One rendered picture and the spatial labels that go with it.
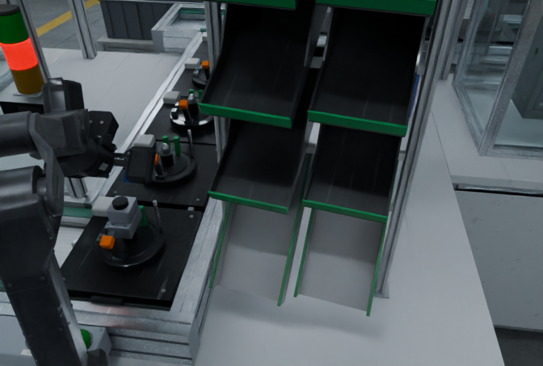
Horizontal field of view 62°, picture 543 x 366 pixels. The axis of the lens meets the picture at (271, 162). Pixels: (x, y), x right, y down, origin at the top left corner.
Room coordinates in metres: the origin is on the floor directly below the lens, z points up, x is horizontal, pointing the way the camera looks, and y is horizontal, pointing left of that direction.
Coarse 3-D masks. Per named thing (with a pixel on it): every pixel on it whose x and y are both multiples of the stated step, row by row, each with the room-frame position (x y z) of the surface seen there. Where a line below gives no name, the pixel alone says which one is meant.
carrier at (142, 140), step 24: (144, 144) 0.98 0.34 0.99; (168, 144) 0.94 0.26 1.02; (192, 144) 1.01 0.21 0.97; (168, 168) 0.88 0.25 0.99; (192, 168) 0.88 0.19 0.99; (216, 168) 0.90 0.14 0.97; (120, 192) 0.81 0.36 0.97; (144, 192) 0.81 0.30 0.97; (168, 192) 0.81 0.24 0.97; (192, 192) 0.81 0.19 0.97
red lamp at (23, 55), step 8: (24, 40) 0.78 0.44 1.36; (8, 48) 0.76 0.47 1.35; (16, 48) 0.76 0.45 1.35; (24, 48) 0.77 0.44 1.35; (32, 48) 0.79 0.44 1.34; (8, 56) 0.76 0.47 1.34; (16, 56) 0.76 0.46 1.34; (24, 56) 0.76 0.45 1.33; (32, 56) 0.78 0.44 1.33; (8, 64) 0.76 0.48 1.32; (16, 64) 0.76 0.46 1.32; (24, 64) 0.76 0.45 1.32; (32, 64) 0.77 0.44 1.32
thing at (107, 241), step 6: (108, 234) 0.58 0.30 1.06; (114, 234) 0.58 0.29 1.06; (102, 240) 0.56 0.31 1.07; (108, 240) 0.56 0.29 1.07; (114, 240) 0.57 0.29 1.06; (102, 246) 0.56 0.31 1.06; (108, 246) 0.55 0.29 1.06; (114, 246) 0.57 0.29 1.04; (114, 252) 0.57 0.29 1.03; (120, 252) 0.59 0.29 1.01; (120, 258) 0.58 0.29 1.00
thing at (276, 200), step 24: (312, 72) 0.76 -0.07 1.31; (240, 120) 0.68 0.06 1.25; (240, 144) 0.64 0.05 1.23; (264, 144) 0.63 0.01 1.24; (288, 144) 0.63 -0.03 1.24; (240, 168) 0.59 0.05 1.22; (264, 168) 0.59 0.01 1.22; (288, 168) 0.58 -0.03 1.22; (216, 192) 0.54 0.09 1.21; (240, 192) 0.55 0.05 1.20; (264, 192) 0.55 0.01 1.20; (288, 192) 0.54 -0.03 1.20
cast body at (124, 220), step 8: (112, 200) 0.64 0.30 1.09; (120, 200) 0.64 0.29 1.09; (128, 200) 0.65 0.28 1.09; (136, 200) 0.66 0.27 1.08; (112, 208) 0.63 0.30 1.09; (120, 208) 0.63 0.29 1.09; (128, 208) 0.63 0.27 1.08; (136, 208) 0.65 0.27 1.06; (112, 216) 0.62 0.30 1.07; (120, 216) 0.62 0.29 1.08; (128, 216) 0.62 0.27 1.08; (136, 216) 0.65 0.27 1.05; (112, 224) 0.62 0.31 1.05; (120, 224) 0.62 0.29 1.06; (128, 224) 0.62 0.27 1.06; (136, 224) 0.64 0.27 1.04; (120, 232) 0.61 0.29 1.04; (128, 232) 0.61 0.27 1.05
